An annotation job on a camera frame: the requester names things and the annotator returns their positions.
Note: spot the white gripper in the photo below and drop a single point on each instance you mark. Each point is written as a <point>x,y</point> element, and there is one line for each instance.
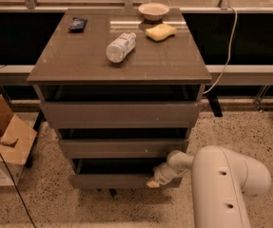
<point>165,173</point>

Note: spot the grey bottom drawer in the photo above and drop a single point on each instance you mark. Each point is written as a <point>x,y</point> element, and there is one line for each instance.
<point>113,173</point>

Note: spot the grey drawer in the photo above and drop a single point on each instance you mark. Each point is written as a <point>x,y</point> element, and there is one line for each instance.
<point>117,149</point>
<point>120,115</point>
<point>113,173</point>

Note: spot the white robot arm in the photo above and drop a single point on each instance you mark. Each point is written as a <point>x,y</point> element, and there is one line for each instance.
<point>220,180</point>

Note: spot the grey middle drawer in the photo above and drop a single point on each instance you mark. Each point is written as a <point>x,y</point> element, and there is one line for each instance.
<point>117,149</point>

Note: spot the grey drawer cabinet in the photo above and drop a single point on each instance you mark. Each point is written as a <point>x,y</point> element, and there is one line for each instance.
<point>74,68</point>

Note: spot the grey top drawer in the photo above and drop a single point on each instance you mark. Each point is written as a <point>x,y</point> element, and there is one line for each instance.
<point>120,115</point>

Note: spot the open cardboard box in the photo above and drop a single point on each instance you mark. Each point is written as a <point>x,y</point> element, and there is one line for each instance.
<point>16,140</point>

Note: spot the blue tape cross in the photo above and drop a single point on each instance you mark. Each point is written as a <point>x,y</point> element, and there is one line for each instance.
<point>112,192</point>

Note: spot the clear plastic water bottle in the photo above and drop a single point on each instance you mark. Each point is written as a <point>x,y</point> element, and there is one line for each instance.
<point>121,47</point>

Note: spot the yellow sponge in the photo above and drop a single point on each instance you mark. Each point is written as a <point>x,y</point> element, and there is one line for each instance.
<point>160,32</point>

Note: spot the white bowl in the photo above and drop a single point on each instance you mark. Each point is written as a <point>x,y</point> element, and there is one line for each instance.
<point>153,11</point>

